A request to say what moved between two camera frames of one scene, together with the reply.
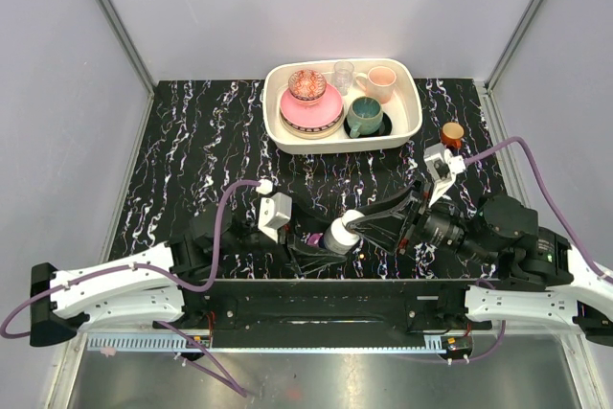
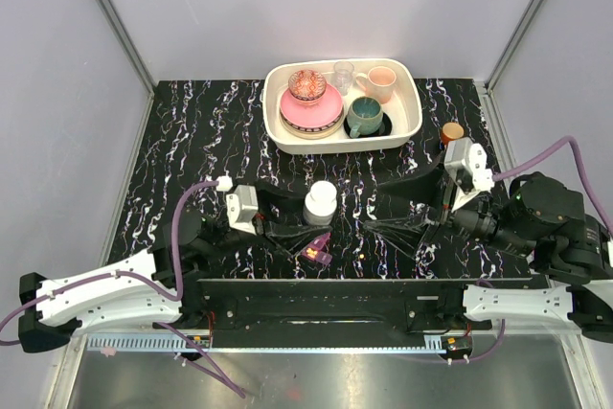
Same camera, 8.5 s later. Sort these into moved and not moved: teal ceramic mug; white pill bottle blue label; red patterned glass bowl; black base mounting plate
Moved: white pill bottle blue label
Not moved: red patterned glass bowl; black base mounting plate; teal ceramic mug
